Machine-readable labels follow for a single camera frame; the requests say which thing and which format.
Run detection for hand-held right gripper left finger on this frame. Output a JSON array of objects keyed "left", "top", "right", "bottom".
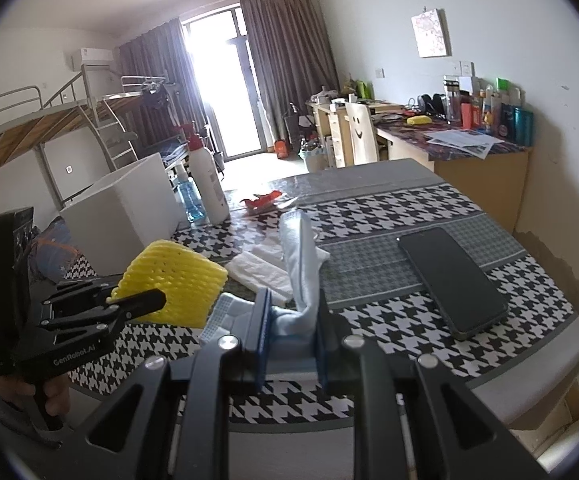
[{"left": 62, "top": 287, "right": 275, "bottom": 480}]

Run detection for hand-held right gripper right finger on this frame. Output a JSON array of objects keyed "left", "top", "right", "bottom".
[{"left": 317, "top": 287, "right": 540, "bottom": 480}]

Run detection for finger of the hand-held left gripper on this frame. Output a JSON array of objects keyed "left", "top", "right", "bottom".
[
  {"left": 42, "top": 272, "right": 128, "bottom": 311},
  {"left": 42, "top": 288, "right": 168, "bottom": 333}
]

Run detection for yellow foam fruit net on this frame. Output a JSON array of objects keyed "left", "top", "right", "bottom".
[{"left": 106, "top": 239, "right": 229, "bottom": 329}]

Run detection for white face mask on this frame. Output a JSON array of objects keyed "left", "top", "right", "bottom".
[{"left": 227, "top": 254, "right": 295, "bottom": 306}]

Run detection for grey cloth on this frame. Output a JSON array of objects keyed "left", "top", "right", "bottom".
[{"left": 270, "top": 209, "right": 330, "bottom": 351}]

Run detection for white foam box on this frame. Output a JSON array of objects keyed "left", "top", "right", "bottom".
[{"left": 60, "top": 152, "right": 188, "bottom": 276}]

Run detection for person's left forearm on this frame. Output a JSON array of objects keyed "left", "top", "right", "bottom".
[{"left": 0, "top": 395, "right": 63, "bottom": 451}]

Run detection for person's left hand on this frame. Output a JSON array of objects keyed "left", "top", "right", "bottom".
[{"left": 0, "top": 372, "right": 73, "bottom": 433}]

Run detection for blue plaid quilt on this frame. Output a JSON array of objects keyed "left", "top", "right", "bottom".
[{"left": 27, "top": 217, "right": 83, "bottom": 281}]

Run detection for white folded cloth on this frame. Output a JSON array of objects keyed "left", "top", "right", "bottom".
[{"left": 252, "top": 242, "right": 330, "bottom": 267}]

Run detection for clear bottle with blue liquid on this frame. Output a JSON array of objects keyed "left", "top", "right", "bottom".
[{"left": 172, "top": 162, "right": 206, "bottom": 222}]

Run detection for white bottle with red top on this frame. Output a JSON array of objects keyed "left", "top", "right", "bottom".
[{"left": 177, "top": 122, "right": 231, "bottom": 226}]

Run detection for red snack packet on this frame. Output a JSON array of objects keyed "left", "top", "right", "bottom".
[{"left": 240, "top": 190, "right": 284, "bottom": 213}]

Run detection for black smartphone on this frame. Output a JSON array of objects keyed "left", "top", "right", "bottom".
[{"left": 397, "top": 226, "right": 510, "bottom": 342}]

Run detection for grey metal bed ladder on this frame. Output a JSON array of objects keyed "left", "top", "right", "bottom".
[{"left": 82, "top": 105, "right": 138, "bottom": 171}]

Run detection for dark blue bedding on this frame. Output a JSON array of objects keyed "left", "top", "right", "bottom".
[{"left": 160, "top": 137, "right": 190, "bottom": 161}]

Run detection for houndstooth tablecloth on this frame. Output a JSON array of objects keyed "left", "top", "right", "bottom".
[{"left": 62, "top": 158, "right": 579, "bottom": 480}]

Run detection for grey metal bunk bed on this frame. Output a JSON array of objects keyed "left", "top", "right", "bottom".
[
  {"left": 120, "top": 75, "right": 190, "bottom": 168},
  {"left": 0, "top": 85, "right": 120, "bottom": 201}
]

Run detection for grey trash bin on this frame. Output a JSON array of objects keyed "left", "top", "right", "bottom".
[{"left": 299, "top": 147, "right": 326, "bottom": 173}]

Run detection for dark hanging clothes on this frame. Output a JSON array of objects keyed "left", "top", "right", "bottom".
[{"left": 142, "top": 82, "right": 175, "bottom": 111}]

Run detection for wooden chair with smiley face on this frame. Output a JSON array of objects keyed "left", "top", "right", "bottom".
[{"left": 344, "top": 101, "right": 381, "bottom": 166}]

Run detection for long wooden desk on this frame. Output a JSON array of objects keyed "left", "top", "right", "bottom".
[{"left": 305, "top": 97, "right": 531, "bottom": 233}]

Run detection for glass balcony door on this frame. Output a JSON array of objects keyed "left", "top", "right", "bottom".
[{"left": 182, "top": 7, "right": 265, "bottom": 161}]

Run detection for white air conditioner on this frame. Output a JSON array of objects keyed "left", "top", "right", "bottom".
[{"left": 68, "top": 47, "right": 115, "bottom": 72}]

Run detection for patterned desk mat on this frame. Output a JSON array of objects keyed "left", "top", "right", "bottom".
[{"left": 372, "top": 112, "right": 531, "bottom": 161}]

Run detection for brown curtain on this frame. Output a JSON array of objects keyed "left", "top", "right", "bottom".
[
  {"left": 240, "top": 0, "right": 341, "bottom": 153},
  {"left": 117, "top": 17, "right": 208, "bottom": 156}
]

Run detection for white papers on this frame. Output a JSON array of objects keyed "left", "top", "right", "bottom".
[{"left": 425, "top": 129, "right": 505, "bottom": 153}]

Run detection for black headphones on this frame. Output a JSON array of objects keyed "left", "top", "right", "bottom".
[{"left": 417, "top": 92, "right": 447, "bottom": 117}]

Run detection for row of toiletry bottles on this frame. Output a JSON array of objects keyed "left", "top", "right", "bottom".
[{"left": 442, "top": 74, "right": 535, "bottom": 147}]

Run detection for cartoon wall poster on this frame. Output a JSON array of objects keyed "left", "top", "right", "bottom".
[{"left": 411, "top": 8, "right": 453, "bottom": 58}]

